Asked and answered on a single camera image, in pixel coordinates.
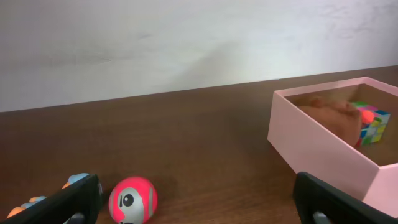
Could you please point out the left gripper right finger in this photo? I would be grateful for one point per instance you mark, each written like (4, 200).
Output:
(319, 202)

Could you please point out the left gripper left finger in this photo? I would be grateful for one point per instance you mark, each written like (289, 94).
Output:
(82, 197)

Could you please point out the orange and grey ball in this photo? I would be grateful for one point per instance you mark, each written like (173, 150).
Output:
(133, 200)

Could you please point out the brown plush animal toy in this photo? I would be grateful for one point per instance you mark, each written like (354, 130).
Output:
(341, 118)

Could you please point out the multicolour puzzle cube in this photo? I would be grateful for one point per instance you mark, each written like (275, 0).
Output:
(374, 122)

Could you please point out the pink open cardboard box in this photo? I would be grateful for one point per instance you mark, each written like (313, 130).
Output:
(367, 173)

